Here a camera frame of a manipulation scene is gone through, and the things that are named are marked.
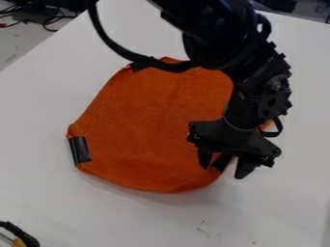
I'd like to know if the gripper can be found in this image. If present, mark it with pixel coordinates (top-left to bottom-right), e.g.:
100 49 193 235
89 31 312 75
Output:
185 116 284 180

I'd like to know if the orange cloth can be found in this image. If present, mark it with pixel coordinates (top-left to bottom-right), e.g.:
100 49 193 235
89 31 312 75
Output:
66 56 276 194

